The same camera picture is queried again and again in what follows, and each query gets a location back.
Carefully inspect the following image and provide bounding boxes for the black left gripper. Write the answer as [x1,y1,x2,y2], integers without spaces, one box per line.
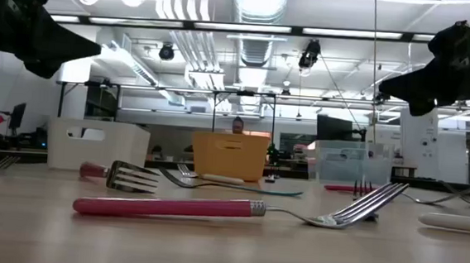
[0,0,107,84]

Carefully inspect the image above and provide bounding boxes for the red handled fork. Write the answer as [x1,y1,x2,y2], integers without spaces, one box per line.
[71,160,410,238]
[77,156,162,196]
[324,174,470,208]

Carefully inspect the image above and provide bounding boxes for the white pillar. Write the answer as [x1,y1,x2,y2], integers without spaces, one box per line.
[396,105,443,180]

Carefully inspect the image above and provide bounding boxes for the black computer monitor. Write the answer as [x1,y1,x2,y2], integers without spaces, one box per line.
[7,101,28,132]
[315,113,368,144]

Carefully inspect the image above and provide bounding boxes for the black bench equipment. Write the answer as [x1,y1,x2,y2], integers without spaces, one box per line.
[0,127,49,155]

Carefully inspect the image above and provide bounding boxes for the clear plastic bin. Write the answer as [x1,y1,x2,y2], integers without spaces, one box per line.
[301,136,395,189]

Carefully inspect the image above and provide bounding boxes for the black ceiling spotlight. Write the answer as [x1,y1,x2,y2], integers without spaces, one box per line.
[158,41,176,63]
[298,38,324,71]

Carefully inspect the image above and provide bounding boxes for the white plastic bin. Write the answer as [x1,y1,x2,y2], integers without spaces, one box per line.
[45,116,152,176]

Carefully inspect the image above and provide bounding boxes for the black light bar beam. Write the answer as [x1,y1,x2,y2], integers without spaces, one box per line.
[47,7,438,50]

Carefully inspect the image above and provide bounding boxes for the white ceiling pipes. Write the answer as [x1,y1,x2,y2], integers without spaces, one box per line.
[151,0,233,93]

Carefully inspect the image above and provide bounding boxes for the person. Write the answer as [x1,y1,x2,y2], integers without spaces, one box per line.
[230,115,246,136]

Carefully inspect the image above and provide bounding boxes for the yellow plastic bin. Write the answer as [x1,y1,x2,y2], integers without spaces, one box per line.
[189,130,272,184]

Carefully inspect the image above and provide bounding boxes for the black aluminium table frame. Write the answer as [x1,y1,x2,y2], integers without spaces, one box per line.
[0,147,470,194]

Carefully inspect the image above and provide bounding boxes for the silver ventilation duct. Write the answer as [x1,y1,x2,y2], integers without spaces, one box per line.
[227,0,290,69]

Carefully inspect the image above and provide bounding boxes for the black metal workbench frame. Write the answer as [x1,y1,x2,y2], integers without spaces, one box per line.
[55,77,280,139]

